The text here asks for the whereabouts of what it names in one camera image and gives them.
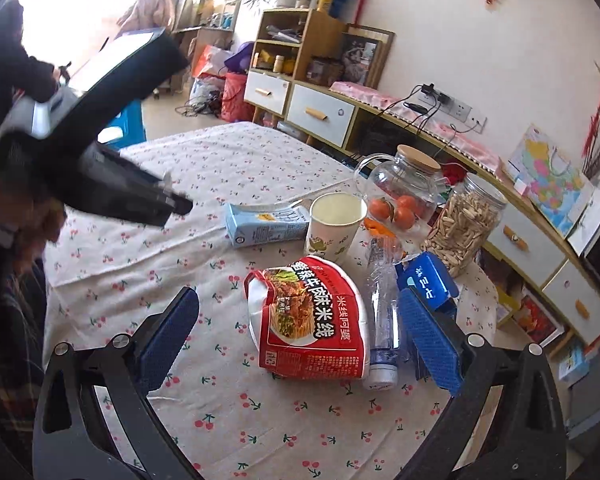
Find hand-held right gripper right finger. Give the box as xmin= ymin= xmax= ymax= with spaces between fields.
xmin=397 ymin=287 xmax=568 ymax=480

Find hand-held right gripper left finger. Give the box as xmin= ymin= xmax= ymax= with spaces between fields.
xmin=32 ymin=286 xmax=206 ymax=480

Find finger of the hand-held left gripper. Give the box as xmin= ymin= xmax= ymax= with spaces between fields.
xmin=64 ymin=142 xmax=194 ymax=228

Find clear plastic bottle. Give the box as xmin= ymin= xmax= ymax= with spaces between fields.
xmin=362 ymin=235 xmax=406 ymax=392

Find small blue box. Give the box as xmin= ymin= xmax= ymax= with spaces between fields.
xmin=394 ymin=251 xmax=461 ymax=317

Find red instant noodle bowl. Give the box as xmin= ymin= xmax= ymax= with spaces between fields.
xmin=243 ymin=255 xmax=370 ymax=382

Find blue milk carton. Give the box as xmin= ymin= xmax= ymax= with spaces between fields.
xmin=224 ymin=201 xmax=312 ymax=250

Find printed paper cup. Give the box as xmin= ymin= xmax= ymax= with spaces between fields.
xmin=304 ymin=192 xmax=369 ymax=263

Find person's left forearm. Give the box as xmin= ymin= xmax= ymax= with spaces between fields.
xmin=0 ymin=225 xmax=48 ymax=461

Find person's left hand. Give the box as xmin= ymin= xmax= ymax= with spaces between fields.
xmin=0 ymin=174 xmax=67 ymax=275

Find blue plastic stool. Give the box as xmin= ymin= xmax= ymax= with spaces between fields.
xmin=97 ymin=100 xmax=147 ymax=150

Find pink clothes pile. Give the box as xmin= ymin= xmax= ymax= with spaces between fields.
xmin=117 ymin=0 xmax=178 ymax=36

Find orange and white bag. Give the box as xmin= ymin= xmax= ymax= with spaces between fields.
xmin=192 ymin=45 xmax=228 ymax=78

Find white storage bin with picture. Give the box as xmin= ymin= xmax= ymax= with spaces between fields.
xmin=517 ymin=290 xmax=566 ymax=348

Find red bag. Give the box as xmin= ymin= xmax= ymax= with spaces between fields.
xmin=220 ymin=72 xmax=253 ymax=123

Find clear jar of sunflower seeds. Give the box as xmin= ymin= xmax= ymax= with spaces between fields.
xmin=420 ymin=172 xmax=508 ymax=278

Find purple bag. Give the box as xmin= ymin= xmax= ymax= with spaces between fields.
xmin=224 ymin=41 xmax=256 ymax=73

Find orange peel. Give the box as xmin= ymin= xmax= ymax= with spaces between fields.
xmin=362 ymin=217 xmax=396 ymax=238

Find tangerine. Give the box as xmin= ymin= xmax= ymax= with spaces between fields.
xmin=369 ymin=196 xmax=395 ymax=223
xmin=392 ymin=195 xmax=421 ymax=231

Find blue and white box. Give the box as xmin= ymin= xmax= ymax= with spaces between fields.
xmin=557 ymin=340 xmax=593 ymax=386

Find clear glass jar with lid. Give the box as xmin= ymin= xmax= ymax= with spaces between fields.
xmin=354 ymin=145 xmax=447 ymax=233

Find red and green bags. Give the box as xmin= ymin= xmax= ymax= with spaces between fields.
xmin=440 ymin=162 xmax=473 ymax=196

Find long low white-drawer cabinet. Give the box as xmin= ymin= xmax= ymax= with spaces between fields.
xmin=286 ymin=80 xmax=600 ymax=348

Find colourful map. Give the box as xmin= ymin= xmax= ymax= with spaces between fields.
xmin=502 ymin=125 xmax=596 ymax=238

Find white booklet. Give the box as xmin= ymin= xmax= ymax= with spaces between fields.
xmin=567 ymin=187 xmax=600 ymax=256

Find wooden open shelf cabinet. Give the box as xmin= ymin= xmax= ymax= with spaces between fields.
xmin=243 ymin=8 xmax=396 ymax=121

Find blue plush toy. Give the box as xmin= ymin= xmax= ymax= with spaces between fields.
xmin=330 ymin=0 xmax=361 ymax=20

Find pink cloth runner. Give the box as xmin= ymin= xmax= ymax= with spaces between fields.
xmin=329 ymin=80 xmax=503 ymax=173

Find black charger plug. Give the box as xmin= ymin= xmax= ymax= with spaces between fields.
xmin=419 ymin=82 xmax=451 ymax=103

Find dark picture frame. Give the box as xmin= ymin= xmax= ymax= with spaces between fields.
xmin=337 ymin=32 xmax=383 ymax=88

